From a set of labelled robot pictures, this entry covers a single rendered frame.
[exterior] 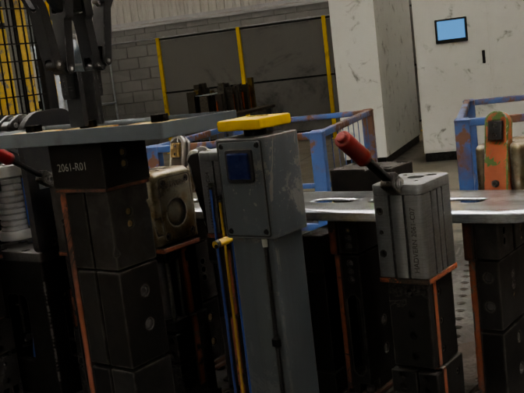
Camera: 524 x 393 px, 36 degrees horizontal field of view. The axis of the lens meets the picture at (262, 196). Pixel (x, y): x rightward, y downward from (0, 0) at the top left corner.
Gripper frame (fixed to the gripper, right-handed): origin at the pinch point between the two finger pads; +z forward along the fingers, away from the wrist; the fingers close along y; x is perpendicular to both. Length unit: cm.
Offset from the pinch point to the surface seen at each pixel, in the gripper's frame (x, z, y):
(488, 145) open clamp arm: -32, 14, 49
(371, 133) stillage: 156, 37, 305
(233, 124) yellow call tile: -26.3, 4.5, -0.6
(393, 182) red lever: -36.6, 13.5, 14.1
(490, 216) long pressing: -42, 20, 28
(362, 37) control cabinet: 426, -29, 716
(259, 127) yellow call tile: -29.7, 5.0, -0.3
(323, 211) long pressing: -17.0, 19.8, 26.1
